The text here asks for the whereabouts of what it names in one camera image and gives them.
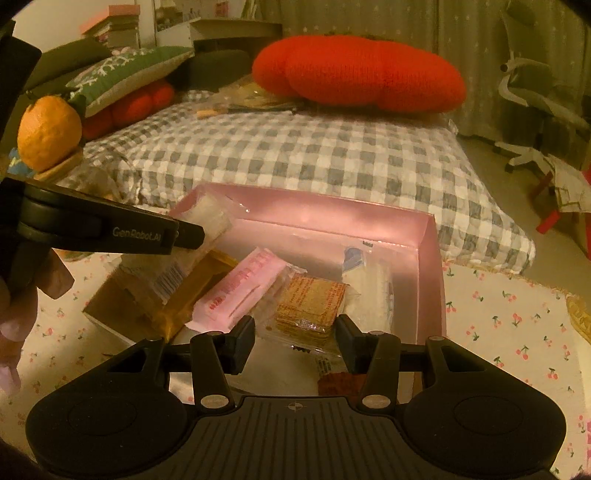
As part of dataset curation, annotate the white red snack packet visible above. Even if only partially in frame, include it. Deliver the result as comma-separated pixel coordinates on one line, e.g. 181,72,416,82
315,357,367,403

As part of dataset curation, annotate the clear white roll packet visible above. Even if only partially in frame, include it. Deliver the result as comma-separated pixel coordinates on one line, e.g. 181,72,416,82
342,247,394,333

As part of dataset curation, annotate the pink snack packet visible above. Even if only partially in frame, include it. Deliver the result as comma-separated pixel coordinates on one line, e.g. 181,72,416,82
185,248,287,333

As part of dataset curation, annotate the brown cracker packet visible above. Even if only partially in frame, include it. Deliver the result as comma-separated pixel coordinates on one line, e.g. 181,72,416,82
252,274,361,354

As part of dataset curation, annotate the gold snack bar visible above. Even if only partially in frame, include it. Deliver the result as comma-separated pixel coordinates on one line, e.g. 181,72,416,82
110,248,240,340

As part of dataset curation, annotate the clear white rice cracker packet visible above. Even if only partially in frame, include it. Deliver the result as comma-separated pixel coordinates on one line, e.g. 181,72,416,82
116,193,231,307

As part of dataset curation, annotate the person left hand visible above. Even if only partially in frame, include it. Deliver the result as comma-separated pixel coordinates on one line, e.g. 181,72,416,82
0,250,74,395

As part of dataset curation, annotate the blue monkey plush toy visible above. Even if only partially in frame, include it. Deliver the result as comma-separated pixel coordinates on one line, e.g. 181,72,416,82
8,148,36,178

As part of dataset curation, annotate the glass jar with kumquats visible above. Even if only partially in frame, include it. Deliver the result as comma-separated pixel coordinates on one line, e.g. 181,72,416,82
57,150,138,205

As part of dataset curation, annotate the pink silver cardboard box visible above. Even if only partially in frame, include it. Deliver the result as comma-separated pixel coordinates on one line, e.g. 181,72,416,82
83,183,446,396

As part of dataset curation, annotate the cherry print tablecloth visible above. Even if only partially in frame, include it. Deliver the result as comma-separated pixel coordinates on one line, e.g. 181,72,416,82
1,254,590,479

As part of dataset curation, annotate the green snowflake cushion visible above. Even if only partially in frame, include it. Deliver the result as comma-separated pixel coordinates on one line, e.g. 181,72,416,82
66,46,194,118

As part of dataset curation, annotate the small red plush cushion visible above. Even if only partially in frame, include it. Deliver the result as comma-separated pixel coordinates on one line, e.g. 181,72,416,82
82,79,175,141

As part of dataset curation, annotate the stack of books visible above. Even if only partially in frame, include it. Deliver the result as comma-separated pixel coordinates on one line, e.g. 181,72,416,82
79,4,140,49

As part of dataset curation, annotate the grey checkered pillow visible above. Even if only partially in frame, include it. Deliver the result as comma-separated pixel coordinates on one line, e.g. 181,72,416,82
65,90,536,273

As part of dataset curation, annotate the red plastic child chair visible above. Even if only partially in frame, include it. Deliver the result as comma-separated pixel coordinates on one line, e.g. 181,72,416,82
530,159,590,258

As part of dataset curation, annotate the red tomato plush cushion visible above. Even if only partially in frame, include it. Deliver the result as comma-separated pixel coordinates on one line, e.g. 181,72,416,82
252,35,467,114

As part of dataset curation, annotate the grey office chair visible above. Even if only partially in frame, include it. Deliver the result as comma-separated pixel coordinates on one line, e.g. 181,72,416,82
495,1,590,173

